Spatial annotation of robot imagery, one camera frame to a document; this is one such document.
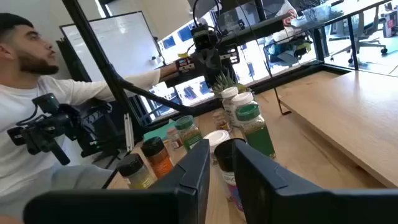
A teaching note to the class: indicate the teal cloth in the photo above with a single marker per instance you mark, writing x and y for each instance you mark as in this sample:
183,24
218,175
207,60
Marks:
160,132

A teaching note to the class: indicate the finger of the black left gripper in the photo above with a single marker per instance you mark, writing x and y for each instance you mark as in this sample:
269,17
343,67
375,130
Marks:
186,66
228,55

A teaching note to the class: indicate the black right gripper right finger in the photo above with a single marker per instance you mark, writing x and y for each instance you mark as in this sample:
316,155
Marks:
280,193

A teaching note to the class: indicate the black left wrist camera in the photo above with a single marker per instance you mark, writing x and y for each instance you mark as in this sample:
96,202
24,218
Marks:
203,39

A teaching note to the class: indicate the dark orange chili powder jar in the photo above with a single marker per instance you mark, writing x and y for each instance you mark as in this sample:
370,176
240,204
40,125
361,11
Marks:
158,161

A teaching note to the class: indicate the black cart with supplies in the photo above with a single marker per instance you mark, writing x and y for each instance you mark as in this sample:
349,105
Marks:
289,49

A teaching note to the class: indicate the office chair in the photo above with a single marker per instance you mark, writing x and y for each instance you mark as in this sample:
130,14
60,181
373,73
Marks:
367,31

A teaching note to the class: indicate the small cork-lid glass jar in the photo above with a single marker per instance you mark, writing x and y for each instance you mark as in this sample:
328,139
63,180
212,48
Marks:
174,140
222,123

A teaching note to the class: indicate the white-lid bagel seasoning jar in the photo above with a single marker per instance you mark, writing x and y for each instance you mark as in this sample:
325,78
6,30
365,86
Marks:
229,92
216,137
243,99

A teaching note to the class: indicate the person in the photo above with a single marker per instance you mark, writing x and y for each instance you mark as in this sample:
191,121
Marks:
31,93

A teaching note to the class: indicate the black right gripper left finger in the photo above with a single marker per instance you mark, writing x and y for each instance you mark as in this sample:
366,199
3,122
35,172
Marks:
186,186

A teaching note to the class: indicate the whiteboard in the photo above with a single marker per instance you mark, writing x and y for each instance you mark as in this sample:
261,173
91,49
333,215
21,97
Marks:
124,46

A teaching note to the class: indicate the succulent plant in pot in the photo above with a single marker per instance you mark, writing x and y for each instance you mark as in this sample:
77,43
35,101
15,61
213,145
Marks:
224,82

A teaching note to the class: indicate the yellow-green thyme spice jar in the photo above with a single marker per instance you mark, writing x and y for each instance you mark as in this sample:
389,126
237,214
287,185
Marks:
136,177

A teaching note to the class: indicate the green-lid herb jar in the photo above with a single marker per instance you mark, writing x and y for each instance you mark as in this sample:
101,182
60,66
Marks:
189,137
258,140

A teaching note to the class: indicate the purple-label black-lid spice jar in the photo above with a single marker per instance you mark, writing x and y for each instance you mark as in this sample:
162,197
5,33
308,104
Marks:
224,155

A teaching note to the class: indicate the black table frame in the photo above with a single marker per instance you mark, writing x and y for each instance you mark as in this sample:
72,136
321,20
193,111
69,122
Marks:
96,46

